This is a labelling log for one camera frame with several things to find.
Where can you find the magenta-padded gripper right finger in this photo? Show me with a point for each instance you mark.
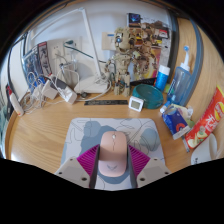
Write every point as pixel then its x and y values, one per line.
pixel 153 170

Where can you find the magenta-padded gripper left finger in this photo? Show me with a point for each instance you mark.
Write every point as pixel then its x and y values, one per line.
pixel 71 170

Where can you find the pink computer mouse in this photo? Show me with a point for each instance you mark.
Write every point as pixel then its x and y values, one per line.
pixel 113 153

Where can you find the grey cloud-print mouse pad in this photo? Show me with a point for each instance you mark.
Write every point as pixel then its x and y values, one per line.
pixel 83 133

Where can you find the blue tissue pack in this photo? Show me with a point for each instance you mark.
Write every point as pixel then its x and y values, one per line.
pixel 175 121

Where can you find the white mug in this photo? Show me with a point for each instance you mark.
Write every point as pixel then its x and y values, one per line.
pixel 205 153

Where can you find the small white cube clock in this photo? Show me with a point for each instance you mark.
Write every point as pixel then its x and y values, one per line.
pixel 136 104

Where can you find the red chip can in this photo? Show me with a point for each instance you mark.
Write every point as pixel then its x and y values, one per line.
pixel 206 123

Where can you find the teal bowl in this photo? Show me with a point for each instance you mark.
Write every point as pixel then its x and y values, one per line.
pixel 151 96

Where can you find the white power adapter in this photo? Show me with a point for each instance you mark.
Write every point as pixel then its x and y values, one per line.
pixel 50 90
pixel 68 95

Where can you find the black ruler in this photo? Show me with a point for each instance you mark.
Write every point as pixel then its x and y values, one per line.
pixel 106 102

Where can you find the white desk lamp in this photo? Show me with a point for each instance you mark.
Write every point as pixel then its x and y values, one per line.
pixel 90 87

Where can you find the blue spray bottle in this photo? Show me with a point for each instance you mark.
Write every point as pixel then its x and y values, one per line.
pixel 180 83

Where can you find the blue can white cap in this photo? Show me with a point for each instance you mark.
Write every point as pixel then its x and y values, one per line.
pixel 162 78

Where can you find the brown tree figurine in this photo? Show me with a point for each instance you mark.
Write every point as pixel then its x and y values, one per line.
pixel 122 63

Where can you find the blue robot model kit box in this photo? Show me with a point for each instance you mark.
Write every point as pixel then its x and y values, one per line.
pixel 35 63

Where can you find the colourful figure box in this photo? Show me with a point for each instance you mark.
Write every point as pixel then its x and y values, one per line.
pixel 160 40

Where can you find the grey metal desk frame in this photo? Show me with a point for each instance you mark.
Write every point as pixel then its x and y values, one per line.
pixel 197 50

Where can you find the white wall socket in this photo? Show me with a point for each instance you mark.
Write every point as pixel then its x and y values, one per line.
pixel 107 40

